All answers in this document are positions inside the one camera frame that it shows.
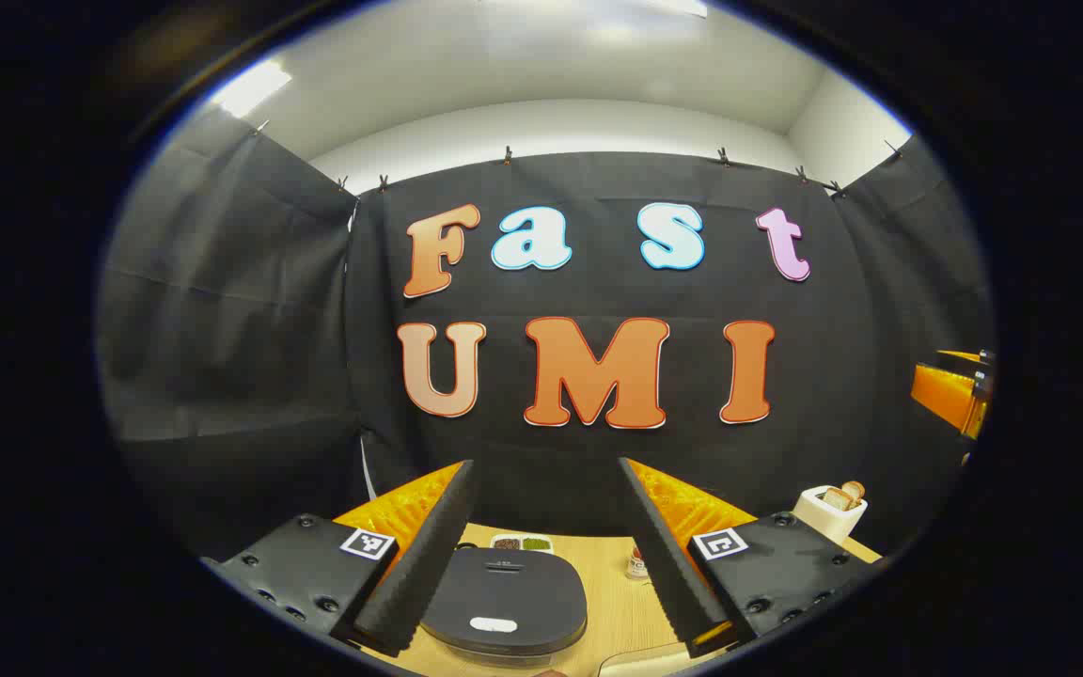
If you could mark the black backdrop cloth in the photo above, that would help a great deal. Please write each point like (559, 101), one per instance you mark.
(598, 470)

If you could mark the ceiling light panel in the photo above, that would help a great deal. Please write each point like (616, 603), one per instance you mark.
(250, 87)

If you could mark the toast slice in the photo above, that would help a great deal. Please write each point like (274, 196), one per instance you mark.
(855, 490)
(836, 499)

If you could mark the black rice cooker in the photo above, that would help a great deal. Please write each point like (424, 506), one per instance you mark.
(504, 592)

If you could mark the white toaster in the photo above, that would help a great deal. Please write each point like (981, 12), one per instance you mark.
(824, 525)

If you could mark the white divided bean tray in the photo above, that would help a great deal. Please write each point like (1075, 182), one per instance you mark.
(521, 543)

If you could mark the pale shallow container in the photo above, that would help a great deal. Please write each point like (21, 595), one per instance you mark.
(645, 663)

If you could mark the clear drink bottle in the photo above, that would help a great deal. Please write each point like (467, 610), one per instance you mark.
(637, 564)

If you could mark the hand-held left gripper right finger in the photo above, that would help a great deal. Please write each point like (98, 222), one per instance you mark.
(668, 564)

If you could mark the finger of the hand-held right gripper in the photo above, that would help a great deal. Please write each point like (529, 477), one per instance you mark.
(946, 390)

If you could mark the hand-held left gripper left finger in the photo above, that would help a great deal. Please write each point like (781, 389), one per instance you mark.
(429, 555)

